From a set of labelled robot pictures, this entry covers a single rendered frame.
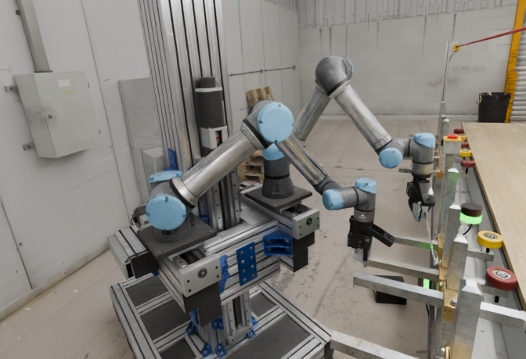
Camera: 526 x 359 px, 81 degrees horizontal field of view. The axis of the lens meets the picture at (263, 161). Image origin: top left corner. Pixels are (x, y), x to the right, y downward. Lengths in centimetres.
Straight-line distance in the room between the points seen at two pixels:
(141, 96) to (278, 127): 241
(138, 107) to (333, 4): 664
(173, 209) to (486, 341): 118
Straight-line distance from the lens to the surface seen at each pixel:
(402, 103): 876
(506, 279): 129
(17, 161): 285
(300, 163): 115
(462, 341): 84
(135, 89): 325
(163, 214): 96
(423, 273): 131
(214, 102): 122
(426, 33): 871
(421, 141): 131
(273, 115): 91
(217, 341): 184
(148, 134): 326
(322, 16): 897
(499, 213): 176
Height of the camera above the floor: 160
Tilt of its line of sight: 17 degrees down
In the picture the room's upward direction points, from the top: 4 degrees counter-clockwise
